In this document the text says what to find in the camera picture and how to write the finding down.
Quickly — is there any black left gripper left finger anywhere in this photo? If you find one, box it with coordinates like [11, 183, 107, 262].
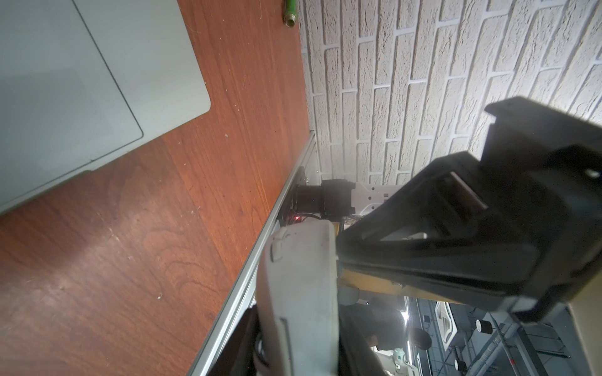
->
[208, 305, 260, 376]

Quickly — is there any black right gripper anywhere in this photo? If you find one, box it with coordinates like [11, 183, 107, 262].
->
[336, 97, 601, 322]

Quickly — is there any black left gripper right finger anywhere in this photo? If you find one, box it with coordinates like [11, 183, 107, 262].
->
[338, 310, 386, 376]

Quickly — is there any grey wireless mouse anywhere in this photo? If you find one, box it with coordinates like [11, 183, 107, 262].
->
[253, 219, 340, 375]

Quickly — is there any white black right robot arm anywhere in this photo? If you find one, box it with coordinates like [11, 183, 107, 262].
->
[292, 97, 601, 323]

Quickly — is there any silver laptop with black keys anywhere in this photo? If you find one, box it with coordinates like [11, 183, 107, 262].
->
[1, 1, 211, 212]

